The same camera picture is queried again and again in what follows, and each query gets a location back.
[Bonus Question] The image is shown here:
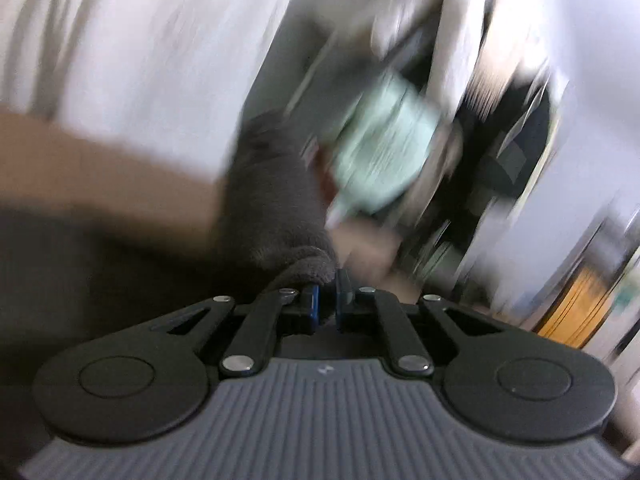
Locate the dark grey knitted sweater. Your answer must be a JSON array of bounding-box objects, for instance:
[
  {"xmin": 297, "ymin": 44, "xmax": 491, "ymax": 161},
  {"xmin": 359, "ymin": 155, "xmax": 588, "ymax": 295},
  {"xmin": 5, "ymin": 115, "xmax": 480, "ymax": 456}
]
[{"xmin": 0, "ymin": 110, "xmax": 342, "ymax": 396}]

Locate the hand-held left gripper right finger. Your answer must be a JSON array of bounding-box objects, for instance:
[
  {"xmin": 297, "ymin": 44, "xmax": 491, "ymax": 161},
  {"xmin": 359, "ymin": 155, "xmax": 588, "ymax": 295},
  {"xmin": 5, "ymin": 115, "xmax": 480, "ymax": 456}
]
[{"xmin": 335, "ymin": 269, "xmax": 508, "ymax": 377}]

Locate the white curtain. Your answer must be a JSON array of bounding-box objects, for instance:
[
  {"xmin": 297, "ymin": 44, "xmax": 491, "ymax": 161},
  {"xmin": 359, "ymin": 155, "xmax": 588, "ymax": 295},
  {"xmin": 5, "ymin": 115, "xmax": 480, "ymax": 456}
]
[{"xmin": 0, "ymin": 0, "xmax": 301, "ymax": 176}]

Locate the dark object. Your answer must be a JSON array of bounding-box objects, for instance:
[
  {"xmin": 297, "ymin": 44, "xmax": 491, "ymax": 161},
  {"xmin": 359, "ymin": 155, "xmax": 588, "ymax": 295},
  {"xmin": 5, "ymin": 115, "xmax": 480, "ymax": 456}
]
[{"xmin": 400, "ymin": 75, "xmax": 558, "ymax": 296}]

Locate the orange wooden furniture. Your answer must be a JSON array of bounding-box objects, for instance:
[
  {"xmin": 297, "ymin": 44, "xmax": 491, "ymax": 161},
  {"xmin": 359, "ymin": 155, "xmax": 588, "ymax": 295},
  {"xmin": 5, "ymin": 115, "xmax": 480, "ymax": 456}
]
[{"xmin": 532, "ymin": 265, "xmax": 618, "ymax": 351}]

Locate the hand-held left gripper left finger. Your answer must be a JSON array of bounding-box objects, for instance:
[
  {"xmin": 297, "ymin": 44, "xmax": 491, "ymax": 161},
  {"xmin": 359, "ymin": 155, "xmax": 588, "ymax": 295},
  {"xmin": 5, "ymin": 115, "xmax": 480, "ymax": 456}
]
[{"xmin": 147, "ymin": 282, "xmax": 321, "ymax": 377}]

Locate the white hanging cloth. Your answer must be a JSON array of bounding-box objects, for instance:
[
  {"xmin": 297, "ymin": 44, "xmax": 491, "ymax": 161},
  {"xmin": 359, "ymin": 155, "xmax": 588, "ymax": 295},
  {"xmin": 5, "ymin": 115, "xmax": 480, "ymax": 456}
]
[{"xmin": 370, "ymin": 0, "xmax": 501, "ymax": 116}]

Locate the light green knitted cloth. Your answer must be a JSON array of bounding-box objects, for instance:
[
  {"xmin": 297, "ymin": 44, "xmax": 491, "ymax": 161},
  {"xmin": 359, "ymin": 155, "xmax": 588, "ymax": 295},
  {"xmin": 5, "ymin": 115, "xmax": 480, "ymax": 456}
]
[{"xmin": 327, "ymin": 70, "xmax": 453, "ymax": 218}]

